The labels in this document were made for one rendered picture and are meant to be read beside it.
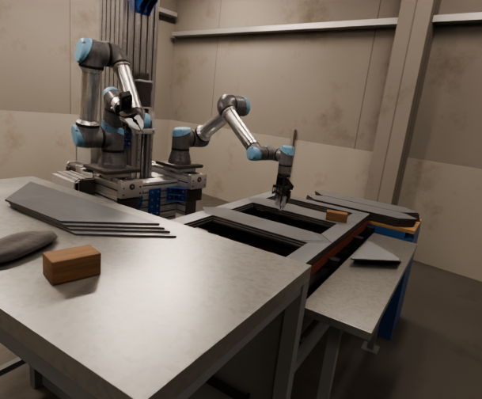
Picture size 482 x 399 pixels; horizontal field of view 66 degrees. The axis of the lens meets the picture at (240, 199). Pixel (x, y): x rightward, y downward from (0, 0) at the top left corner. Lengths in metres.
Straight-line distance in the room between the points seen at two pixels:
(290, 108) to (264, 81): 0.58
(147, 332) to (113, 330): 0.06
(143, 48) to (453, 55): 3.09
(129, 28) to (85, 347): 1.99
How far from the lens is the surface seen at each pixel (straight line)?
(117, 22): 2.43
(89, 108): 2.07
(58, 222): 1.17
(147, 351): 0.64
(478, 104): 4.36
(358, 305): 1.55
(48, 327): 0.72
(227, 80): 5.83
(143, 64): 2.45
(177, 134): 2.44
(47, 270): 0.86
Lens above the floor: 1.43
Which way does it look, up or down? 14 degrees down
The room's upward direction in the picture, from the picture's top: 6 degrees clockwise
